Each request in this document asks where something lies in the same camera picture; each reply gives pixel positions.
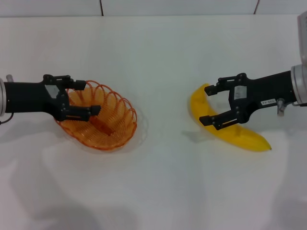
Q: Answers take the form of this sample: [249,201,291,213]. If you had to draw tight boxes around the silver connector plug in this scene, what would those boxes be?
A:
[275,97,301,117]

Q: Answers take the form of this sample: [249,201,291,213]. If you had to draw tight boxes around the yellow banana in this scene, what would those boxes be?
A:
[190,83,273,152]

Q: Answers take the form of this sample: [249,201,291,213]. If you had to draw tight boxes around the black cable with plug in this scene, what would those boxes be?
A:
[0,112,14,125]

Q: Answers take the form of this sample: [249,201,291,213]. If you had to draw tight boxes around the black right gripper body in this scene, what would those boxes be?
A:
[227,70,297,125]

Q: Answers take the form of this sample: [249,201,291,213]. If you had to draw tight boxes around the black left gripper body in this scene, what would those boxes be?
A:
[4,81,71,121]

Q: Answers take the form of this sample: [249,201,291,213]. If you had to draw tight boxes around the orange wire basket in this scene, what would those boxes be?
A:
[54,80,138,150]

